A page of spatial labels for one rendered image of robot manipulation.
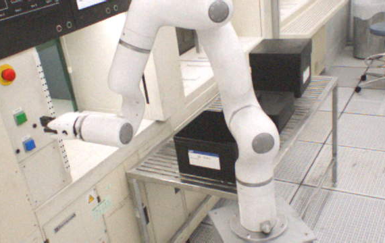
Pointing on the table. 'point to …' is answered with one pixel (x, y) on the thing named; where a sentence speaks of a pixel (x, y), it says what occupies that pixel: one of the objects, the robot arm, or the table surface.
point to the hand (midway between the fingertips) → (46, 121)
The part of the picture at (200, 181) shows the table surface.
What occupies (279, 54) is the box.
